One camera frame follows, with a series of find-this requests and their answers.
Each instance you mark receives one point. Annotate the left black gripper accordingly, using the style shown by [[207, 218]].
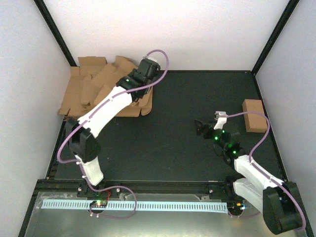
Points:
[[135, 72]]

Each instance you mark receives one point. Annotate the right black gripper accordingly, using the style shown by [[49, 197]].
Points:
[[209, 127]]

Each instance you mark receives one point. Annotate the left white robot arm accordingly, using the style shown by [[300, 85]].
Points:
[[82, 133]]

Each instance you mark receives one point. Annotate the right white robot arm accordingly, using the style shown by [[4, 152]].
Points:
[[278, 201]]

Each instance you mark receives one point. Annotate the folded brown cardboard box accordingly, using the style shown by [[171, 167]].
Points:
[[253, 122]]

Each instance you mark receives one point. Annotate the stack of flat cardboard blanks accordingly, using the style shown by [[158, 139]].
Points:
[[91, 82]]

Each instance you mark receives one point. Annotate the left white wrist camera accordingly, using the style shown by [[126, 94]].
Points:
[[151, 59]]

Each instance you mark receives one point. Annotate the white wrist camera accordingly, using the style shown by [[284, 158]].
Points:
[[221, 119], [151, 59]]

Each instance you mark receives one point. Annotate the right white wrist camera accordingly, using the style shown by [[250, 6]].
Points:
[[221, 119]]

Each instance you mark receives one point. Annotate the left black frame post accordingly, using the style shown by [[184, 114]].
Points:
[[44, 11]]

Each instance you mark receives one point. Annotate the black frame post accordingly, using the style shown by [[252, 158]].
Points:
[[285, 16], [44, 11]]

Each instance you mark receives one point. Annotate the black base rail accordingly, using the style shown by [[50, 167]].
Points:
[[214, 189]]

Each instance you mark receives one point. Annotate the right black frame post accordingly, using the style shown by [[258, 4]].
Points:
[[285, 16]]

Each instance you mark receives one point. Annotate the light blue slotted cable duct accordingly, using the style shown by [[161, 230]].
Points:
[[161, 206]]

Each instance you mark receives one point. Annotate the metal base plate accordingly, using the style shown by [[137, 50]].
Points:
[[80, 223]]

